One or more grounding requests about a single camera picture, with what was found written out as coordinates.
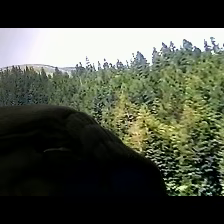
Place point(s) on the dark green garment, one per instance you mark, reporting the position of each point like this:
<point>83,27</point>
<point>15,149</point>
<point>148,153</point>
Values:
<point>66,153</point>

